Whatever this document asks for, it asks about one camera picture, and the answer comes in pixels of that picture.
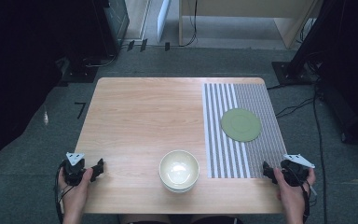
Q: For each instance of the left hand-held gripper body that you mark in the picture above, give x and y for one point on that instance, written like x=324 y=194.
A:
x=73 y=172

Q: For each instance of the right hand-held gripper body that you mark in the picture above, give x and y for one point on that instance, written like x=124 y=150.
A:
x=295 y=174

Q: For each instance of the person's right hand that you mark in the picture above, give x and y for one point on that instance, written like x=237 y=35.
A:
x=292 y=196

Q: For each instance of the person's left hand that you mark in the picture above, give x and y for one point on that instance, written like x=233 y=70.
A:
x=74 y=196

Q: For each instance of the green round plate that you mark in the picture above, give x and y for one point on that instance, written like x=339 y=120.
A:
x=241 y=125

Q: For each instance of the grey white striped placemat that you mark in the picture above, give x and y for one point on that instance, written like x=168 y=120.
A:
x=217 y=130

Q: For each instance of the cream ceramic bowl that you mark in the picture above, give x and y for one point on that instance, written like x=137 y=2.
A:
x=179 y=169

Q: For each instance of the black floor tape strip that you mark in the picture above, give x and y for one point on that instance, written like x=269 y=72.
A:
x=143 y=45
x=167 y=46

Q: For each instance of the black cabinet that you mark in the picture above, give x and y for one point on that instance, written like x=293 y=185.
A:
x=112 y=25

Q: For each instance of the black metal stand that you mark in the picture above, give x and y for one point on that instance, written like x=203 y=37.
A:
x=313 y=34

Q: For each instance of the white panel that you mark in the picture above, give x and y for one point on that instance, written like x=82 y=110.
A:
x=163 y=18

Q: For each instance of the light wooden desk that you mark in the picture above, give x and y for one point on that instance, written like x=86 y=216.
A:
x=245 y=7

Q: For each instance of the black stand base plate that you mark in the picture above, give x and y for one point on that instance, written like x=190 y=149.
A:
x=289 y=74

